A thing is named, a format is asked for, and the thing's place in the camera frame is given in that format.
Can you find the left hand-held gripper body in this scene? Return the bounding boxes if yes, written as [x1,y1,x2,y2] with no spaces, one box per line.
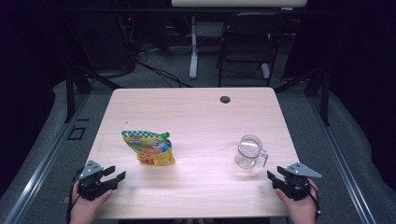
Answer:
[78,160,120,202]

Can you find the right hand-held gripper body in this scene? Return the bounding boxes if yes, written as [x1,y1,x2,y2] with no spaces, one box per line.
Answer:
[272,161,322,202]

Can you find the clear jar with hinged lid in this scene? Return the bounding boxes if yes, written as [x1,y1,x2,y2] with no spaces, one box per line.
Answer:
[234,133,269,170]

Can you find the yellow spout pouch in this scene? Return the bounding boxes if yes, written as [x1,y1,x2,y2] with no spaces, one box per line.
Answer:
[120,130,177,166]

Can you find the person's left hand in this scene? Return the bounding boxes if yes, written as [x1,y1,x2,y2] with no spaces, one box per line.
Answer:
[70,180,114,224]

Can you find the person's right hand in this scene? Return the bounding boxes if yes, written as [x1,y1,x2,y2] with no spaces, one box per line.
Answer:
[275,179,320,224]

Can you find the black metal stand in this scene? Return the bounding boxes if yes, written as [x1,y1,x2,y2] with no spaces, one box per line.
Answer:
[274,66,332,127]
[64,62,123,123]

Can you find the black folding chair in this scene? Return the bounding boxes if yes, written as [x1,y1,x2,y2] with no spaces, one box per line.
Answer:
[217,12,289,88]

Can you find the dark computer tower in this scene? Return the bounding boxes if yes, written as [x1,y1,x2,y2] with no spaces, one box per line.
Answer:
[74,13,135,71]

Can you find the white desk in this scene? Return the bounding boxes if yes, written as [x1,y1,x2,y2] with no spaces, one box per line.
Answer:
[171,0,308,80]

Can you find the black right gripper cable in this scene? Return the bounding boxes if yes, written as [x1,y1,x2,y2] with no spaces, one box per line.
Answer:
[307,182,322,219]

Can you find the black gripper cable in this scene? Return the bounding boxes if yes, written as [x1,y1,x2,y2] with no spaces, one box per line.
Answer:
[65,167,86,224]
[307,182,322,219]

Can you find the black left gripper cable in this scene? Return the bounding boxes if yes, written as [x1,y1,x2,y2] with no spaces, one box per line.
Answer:
[65,167,86,224]

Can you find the aluminium floor rail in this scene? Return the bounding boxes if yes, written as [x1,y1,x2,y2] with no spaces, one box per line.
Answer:
[3,92,92,224]
[306,92,378,224]

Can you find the black floor cables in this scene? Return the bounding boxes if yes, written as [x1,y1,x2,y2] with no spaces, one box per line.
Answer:
[135,60,193,89]

